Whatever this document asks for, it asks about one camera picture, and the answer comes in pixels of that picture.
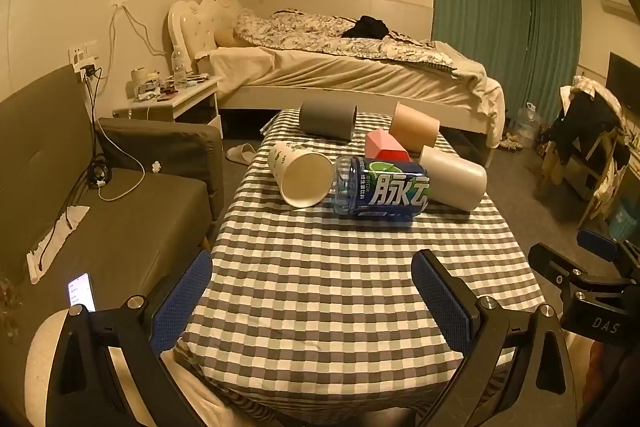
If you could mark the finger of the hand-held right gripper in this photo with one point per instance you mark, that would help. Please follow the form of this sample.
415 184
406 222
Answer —
552 263
600 244

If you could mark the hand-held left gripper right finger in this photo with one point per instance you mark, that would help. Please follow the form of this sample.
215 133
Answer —
440 302

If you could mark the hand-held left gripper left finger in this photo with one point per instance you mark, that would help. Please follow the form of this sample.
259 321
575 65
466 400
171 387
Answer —
182 297

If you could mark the person's right forearm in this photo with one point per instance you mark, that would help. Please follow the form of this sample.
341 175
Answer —
597 372

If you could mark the white cup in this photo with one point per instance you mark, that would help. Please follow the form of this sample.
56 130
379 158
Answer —
450 174

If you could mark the green printed paper cup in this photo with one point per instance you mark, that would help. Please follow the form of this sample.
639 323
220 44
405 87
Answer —
300 179

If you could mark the tan cup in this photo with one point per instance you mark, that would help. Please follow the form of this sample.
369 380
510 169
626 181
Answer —
412 127

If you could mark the grey cup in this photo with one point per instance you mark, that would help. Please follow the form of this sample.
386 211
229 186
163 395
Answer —
325 119

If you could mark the blue plastic basket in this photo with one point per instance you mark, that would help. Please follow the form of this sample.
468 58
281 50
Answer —
625 222

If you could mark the wooden chair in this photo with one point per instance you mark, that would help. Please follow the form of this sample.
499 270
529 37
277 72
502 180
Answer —
575 177

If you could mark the grey sofa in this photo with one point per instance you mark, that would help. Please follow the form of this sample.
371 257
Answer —
125 217

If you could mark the smartphone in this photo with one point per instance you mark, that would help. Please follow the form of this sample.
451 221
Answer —
82 292

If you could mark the grey white checkered tablecloth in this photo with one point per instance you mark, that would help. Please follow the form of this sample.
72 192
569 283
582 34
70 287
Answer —
325 287

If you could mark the blue plastic drink bottle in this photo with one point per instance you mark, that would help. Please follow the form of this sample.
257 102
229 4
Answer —
385 192

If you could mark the clothes pile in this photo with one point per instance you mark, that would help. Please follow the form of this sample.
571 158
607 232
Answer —
585 122

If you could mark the pair of shoes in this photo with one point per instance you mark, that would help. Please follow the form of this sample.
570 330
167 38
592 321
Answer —
511 142

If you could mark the large water jug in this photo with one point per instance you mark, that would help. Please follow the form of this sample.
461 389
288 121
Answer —
530 124

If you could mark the white power strip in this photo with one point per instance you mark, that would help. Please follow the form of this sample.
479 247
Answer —
50 242

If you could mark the beige slipper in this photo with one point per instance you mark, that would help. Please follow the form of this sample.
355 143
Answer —
242 153

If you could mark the pink red box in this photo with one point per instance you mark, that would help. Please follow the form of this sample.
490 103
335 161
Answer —
385 147

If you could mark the television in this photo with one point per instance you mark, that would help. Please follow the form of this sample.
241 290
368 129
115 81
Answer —
625 79

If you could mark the white nightstand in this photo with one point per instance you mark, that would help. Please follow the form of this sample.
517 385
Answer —
185 99

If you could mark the nightstand clutter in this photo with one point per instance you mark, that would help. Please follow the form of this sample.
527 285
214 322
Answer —
160 89

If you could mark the narrow teal curtain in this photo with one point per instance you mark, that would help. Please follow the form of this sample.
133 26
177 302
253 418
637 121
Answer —
555 37

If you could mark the clear plastic bottle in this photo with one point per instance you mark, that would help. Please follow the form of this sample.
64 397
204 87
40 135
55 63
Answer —
178 67

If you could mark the bed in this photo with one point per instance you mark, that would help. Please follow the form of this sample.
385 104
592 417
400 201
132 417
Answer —
350 77

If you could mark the white tufted headboard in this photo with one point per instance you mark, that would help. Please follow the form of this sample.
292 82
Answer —
182 27

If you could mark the black garment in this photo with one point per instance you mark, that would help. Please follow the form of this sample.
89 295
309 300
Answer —
367 28

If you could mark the white pillow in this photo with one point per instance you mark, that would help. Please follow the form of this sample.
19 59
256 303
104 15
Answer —
222 12

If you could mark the floral quilt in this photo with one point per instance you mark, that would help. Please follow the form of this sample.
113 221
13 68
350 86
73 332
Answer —
310 29

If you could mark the wall socket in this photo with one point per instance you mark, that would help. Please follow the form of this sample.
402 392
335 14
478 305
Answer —
82 54

